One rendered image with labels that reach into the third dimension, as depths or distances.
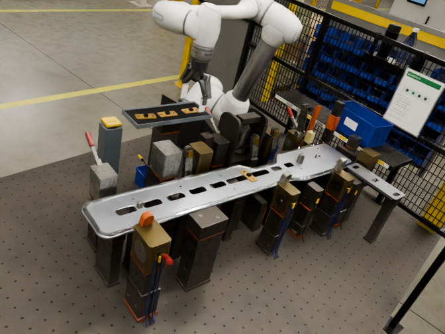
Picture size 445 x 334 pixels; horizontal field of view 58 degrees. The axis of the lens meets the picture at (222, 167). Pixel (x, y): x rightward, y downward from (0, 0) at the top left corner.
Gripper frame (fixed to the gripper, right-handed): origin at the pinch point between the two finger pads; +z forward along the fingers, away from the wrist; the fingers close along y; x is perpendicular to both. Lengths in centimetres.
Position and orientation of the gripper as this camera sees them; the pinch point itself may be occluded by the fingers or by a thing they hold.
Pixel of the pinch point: (192, 102)
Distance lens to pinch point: 177.6
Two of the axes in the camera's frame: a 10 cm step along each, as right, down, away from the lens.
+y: 6.3, 5.3, -5.7
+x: 7.5, -2.1, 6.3
